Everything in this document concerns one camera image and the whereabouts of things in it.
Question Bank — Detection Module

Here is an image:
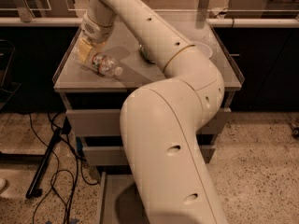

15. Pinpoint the grey top drawer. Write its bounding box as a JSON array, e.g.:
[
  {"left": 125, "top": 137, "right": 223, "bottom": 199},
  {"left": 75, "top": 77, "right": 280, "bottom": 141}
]
[{"left": 66, "top": 108, "right": 231, "bottom": 137}]

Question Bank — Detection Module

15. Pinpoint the black floor stand bar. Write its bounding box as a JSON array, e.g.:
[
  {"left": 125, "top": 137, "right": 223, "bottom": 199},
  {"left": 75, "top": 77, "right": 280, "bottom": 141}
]
[{"left": 25, "top": 129, "right": 60, "bottom": 199}]

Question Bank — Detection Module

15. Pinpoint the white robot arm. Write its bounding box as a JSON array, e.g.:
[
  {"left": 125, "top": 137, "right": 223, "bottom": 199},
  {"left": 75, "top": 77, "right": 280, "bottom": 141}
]
[{"left": 81, "top": 0, "right": 228, "bottom": 224}]

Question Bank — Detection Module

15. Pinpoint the grey bottom drawer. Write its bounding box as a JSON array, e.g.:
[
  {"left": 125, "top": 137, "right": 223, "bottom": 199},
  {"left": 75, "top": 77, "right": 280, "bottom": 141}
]
[{"left": 95, "top": 172, "right": 150, "bottom": 224}]

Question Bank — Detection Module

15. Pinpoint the white counter rail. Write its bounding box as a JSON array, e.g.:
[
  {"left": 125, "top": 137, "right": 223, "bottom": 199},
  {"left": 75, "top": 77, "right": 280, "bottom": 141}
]
[{"left": 0, "top": 18, "right": 299, "bottom": 28}]

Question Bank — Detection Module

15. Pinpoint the grey drawer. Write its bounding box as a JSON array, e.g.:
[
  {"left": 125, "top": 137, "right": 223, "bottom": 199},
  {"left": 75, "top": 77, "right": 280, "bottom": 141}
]
[
  {"left": 95, "top": 172, "right": 150, "bottom": 224},
  {"left": 83, "top": 144, "right": 216, "bottom": 166},
  {"left": 66, "top": 108, "right": 231, "bottom": 137}
]

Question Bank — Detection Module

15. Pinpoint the black caster wheel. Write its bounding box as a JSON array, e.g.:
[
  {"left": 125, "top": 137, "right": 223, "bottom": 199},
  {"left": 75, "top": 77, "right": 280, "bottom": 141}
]
[{"left": 288, "top": 123, "right": 299, "bottom": 138}]

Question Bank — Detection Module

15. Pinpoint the black floor cable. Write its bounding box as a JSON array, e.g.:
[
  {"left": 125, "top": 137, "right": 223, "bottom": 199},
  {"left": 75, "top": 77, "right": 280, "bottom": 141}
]
[{"left": 28, "top": 112, "right": 100, "bottom": 224}]

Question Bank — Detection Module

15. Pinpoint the white ceramic bowl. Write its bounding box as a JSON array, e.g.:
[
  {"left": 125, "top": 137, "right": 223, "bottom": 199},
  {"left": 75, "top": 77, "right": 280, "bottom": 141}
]
[{"left": 192, "top": 41, "right": 213, "bottom": 58}]

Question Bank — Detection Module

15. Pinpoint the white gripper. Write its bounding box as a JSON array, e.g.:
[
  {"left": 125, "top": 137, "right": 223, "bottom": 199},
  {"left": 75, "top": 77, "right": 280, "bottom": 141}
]
[{"left": 77, "top": 13, "right": 115, "bottom": 63}]

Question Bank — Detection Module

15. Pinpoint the crushed green soda can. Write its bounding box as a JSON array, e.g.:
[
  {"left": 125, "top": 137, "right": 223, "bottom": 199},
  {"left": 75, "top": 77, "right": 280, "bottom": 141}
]
[{"left": 139, "top": 45, "right": 155, "bottom": 64}]

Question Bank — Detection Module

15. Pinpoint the clear plastic water bottle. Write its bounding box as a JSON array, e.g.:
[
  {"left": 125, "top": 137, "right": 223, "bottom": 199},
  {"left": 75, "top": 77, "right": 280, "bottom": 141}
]
[{"left": 74, "top": 49, "right": 124, "bottom": 78}]

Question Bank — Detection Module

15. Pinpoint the black chair frame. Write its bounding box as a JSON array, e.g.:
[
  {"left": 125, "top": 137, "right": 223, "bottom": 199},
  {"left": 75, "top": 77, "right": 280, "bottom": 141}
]
[{"left": 0, "top": 39, "right": 21, "bottom": 110}]

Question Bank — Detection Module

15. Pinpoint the grey middle drawer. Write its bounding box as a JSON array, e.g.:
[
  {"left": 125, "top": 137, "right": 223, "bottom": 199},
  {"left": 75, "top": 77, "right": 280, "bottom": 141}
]
[{"left": 83, "top": 144, "right": 216, "bottom": 166}]

